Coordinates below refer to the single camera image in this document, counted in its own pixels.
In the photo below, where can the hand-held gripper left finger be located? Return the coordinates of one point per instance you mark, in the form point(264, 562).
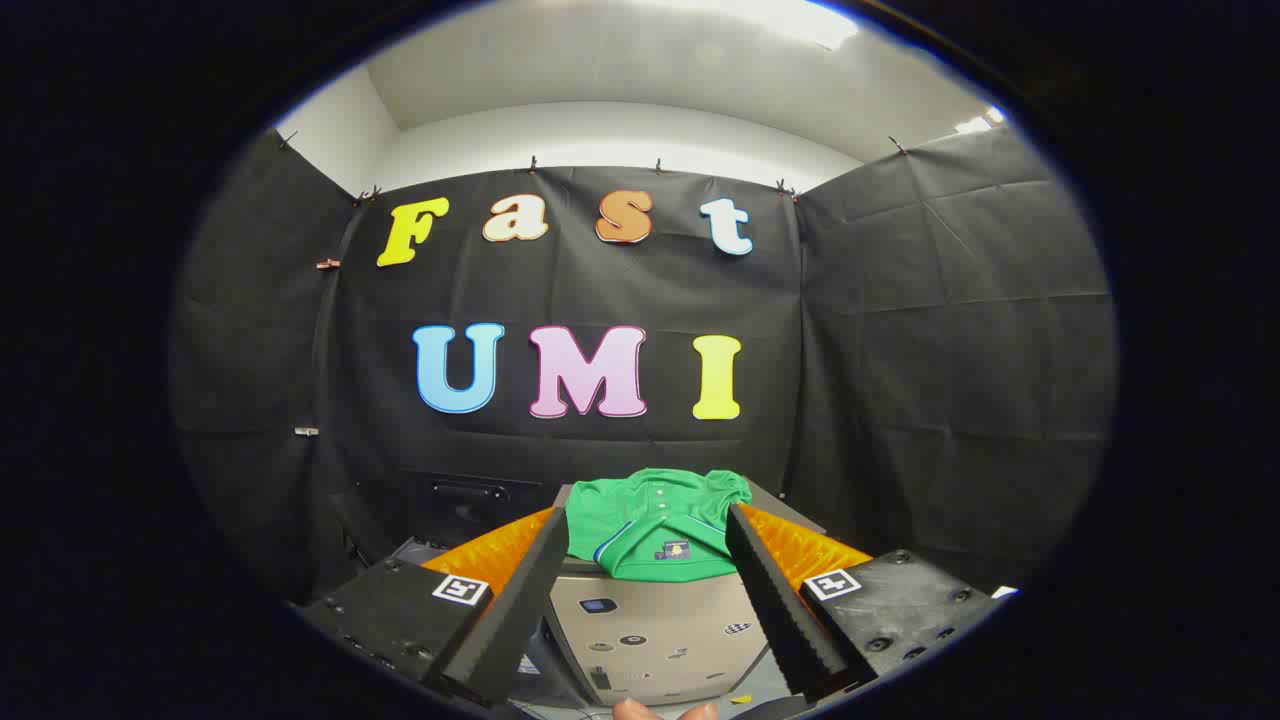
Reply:
point(520, 610)

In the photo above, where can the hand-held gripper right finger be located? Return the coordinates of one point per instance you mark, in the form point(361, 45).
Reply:
point(775, 610)

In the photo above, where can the green polo shirt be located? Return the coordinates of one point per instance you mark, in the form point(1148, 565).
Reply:
point(650, 520)

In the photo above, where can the beige box appliance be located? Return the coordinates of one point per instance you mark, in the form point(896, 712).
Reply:
point(660, 620)

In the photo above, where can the black backdrop cloth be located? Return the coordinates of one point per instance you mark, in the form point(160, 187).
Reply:
point(900, 350)

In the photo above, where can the row of black clips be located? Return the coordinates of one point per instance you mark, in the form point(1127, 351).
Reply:
point(533, 165)

